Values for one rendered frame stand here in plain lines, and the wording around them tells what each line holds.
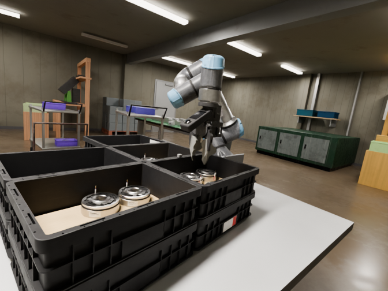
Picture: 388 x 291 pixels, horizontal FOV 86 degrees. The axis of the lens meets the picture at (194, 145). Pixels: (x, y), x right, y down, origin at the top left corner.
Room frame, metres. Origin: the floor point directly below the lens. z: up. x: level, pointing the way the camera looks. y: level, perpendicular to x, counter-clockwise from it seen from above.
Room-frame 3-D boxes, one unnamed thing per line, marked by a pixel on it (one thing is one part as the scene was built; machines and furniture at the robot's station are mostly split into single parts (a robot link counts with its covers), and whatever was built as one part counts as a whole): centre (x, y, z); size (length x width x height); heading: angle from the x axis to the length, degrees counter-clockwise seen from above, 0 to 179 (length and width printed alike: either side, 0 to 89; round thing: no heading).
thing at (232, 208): (0.83, -0.06, 0.76); 0.40 x 0.30 x 0.12; 140
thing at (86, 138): (1.21, 0.40, 0.92); 0.40 x 0.30 x 0.02; 140
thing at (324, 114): (6.78, -4.14, 1.44); 0.51 x 0.38 x 0.20; 40
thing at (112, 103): (7.40, 2.58, 0.61); 1.28 x 0.82 x 1.21; 130
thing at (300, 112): (7.27, -3.73, 1.44); 0.55 x 0.41 x 0.21; 40
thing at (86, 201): (0.57, 0.25, 0.86); 0.10 x 0.10 x 0.01
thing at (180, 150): (1.02, 0.17, 0.87); 0.40 x 0.30 x 0.11; 140
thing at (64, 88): (5.76, 3.87, 1.06); 1.64 x 1.48 x 2.12; 40
